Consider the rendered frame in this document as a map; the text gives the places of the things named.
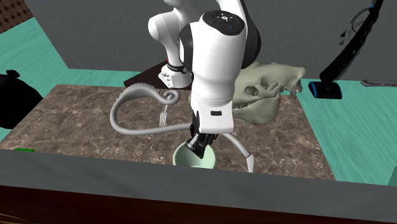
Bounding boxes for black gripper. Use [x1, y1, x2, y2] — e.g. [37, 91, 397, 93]
[185, 111, 219, 160]

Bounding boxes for pale green cup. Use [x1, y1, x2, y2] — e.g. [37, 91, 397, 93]
[172, 141, 216, 170]

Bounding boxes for silver fork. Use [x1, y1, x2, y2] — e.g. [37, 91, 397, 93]
[158, 94, 170, 129]

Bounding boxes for beige animal skull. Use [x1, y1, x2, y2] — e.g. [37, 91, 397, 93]
[232, 60, 307, 126]

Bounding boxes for dark robot stand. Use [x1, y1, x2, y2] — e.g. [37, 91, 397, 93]
[123, 60, 193, 91]

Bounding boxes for grey curled tentacle figure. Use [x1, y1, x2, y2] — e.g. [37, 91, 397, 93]
[109, 82, 255, 174]

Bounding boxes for black upright vacuum cleaner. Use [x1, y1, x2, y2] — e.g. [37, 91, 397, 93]
[307, 0, 386, 101]

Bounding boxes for flat grey tablet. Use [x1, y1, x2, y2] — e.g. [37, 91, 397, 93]
[360, 79, 397, 88]

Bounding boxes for black bag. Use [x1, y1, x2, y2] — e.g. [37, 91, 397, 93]
[0, 69, 44, 130]

